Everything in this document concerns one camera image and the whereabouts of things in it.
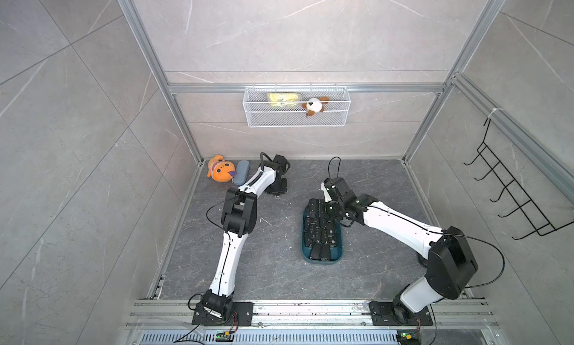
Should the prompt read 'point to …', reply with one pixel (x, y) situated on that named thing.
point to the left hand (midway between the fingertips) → (281, 187)
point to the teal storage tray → (335, 252)
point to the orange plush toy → (220, 170)
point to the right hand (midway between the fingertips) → (315, 210)
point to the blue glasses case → (242, 172)
